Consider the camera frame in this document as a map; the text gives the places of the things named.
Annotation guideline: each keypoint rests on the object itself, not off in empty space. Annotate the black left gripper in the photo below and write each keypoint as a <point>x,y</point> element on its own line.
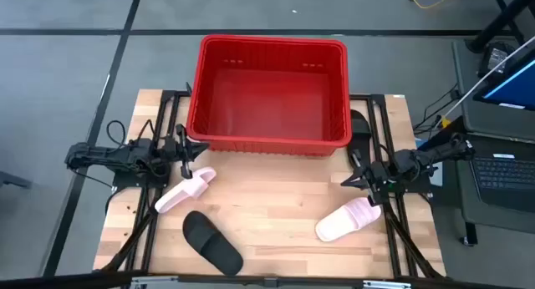
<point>184,151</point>

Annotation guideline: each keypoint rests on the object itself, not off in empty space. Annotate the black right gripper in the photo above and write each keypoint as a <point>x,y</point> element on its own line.
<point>378,176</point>

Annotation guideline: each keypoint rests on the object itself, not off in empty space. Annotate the pink slide sandal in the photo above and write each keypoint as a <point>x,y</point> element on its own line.
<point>347,220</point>
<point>179,193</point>

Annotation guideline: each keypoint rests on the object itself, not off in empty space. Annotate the black slide sandal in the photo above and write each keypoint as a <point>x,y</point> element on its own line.
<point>359,130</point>
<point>211,243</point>

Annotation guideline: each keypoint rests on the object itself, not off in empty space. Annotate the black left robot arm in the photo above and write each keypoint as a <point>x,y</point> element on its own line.
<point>104,155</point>

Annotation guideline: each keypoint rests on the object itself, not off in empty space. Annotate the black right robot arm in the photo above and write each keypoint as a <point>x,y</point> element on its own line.
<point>434,153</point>

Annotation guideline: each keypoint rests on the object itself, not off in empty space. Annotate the red plastic bin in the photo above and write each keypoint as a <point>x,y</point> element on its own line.
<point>271,105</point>

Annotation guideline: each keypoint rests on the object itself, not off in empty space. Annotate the dark grey cart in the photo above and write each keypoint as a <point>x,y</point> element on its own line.
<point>480,216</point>

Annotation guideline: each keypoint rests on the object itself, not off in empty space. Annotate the black bar with silver brackets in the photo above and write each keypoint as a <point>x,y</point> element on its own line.
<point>267,282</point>

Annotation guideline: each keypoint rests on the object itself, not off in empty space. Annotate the black laptop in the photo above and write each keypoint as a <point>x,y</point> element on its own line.
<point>505,180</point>

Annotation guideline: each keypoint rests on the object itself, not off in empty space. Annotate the monitor with blue screen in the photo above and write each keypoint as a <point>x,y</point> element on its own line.
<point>514,86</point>

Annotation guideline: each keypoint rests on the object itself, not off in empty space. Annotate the black power adapter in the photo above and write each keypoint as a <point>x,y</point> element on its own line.
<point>495,57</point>

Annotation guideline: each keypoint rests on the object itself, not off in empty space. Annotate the grey furniture foot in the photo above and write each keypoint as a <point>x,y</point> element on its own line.
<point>12,179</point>

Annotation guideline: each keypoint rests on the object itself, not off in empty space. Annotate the black stand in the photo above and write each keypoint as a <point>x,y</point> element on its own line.
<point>501,19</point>

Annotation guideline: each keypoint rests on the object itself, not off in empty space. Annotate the black aluminium frame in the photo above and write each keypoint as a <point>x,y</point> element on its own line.
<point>378,99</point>
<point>169,92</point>

